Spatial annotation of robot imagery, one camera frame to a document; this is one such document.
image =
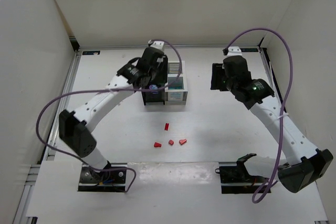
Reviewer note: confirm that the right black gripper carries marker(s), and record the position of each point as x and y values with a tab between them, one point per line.
217	77

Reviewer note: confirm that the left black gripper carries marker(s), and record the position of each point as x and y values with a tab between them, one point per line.
153	96

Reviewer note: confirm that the purple lotus flower lego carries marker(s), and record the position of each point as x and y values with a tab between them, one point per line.
153	87

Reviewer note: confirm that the red curved lego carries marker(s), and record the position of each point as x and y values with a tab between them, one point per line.
183	141
157	145

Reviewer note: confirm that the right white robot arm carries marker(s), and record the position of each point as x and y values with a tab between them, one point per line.
304	163

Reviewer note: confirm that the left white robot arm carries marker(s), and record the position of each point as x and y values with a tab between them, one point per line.
75	127

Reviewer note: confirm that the black slotted container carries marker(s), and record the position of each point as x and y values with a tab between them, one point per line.
153	98

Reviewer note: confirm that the white slotted container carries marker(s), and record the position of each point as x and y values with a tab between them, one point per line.
176	93

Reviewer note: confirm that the right blue label sticker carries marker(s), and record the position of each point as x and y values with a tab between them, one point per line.
250	50

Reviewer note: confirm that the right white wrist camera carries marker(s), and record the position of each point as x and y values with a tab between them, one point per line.
232	51

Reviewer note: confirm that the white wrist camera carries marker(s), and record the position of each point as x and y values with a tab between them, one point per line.
157	44
232	51

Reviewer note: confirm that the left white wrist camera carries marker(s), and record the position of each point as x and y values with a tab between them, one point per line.
157	44

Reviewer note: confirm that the right aluminium frame rail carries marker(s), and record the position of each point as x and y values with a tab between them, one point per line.
273	82

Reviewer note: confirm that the aluminium frame rail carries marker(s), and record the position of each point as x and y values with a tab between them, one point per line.
63	102
273	82

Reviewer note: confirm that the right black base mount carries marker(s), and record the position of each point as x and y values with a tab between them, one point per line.
233	183

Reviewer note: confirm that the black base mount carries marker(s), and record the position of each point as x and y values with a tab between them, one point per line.
114	182
233	183

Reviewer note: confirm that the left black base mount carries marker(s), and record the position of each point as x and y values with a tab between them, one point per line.
114	182

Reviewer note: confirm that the left aluminium frame rail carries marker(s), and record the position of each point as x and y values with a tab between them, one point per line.
63	102

